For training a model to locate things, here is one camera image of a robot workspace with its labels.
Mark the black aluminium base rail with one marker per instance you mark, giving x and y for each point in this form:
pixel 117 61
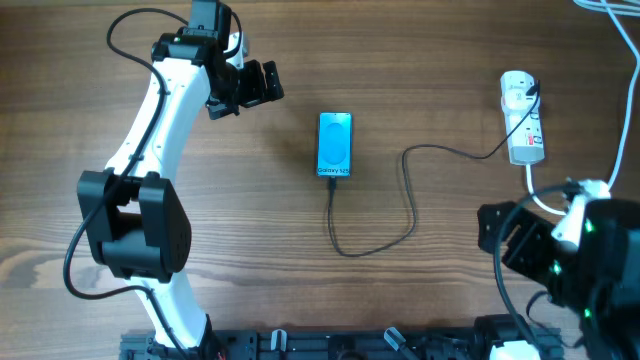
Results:
pixel 392 343

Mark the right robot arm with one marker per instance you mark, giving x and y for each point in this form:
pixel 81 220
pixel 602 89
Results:
pixel 599 281

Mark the turquoise Galaxy smartphone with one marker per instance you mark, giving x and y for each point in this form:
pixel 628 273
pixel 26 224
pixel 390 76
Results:
pixel 334 144

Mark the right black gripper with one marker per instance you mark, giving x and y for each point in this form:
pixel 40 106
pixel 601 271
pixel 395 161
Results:
pixel 534 230

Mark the white USB charger plug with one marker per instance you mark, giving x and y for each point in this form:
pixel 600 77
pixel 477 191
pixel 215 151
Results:
pixel 516 101

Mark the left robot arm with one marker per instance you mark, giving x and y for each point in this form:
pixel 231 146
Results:
pixel 133 219

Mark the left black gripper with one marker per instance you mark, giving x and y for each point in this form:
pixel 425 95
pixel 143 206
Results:
pixel 256 93

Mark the white power strip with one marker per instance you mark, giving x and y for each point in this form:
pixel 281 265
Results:
pixel 524 131

